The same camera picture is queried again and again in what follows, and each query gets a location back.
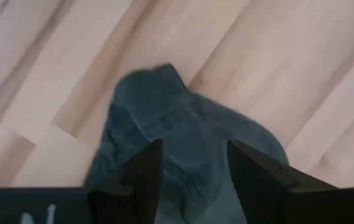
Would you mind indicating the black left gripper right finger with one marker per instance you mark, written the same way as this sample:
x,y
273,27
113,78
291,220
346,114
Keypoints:
x,y
263,193

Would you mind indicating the dark green cap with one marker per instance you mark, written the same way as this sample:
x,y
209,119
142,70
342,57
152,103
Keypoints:
x,y
179,124

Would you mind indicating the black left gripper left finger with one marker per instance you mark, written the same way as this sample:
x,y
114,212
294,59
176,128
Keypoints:
x,y
142,186

